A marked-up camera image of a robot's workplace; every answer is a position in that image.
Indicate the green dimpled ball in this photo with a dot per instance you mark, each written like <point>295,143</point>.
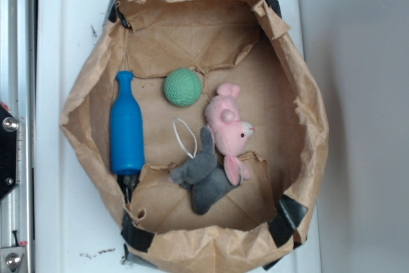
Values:
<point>182,87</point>

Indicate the pink plush bunny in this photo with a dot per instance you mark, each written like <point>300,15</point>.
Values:
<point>230,132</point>

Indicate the grey plush toy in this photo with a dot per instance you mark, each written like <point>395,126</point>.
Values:
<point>203,176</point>

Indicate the blue plastic bottle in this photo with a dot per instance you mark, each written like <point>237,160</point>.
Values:
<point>126,128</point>

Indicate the brown paper bag bin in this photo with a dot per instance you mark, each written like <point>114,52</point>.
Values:
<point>237,41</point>

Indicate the black metal bracket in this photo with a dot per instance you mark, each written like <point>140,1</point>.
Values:
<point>9,152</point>

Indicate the aluminium frame rail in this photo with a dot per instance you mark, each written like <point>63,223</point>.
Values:
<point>18,49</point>

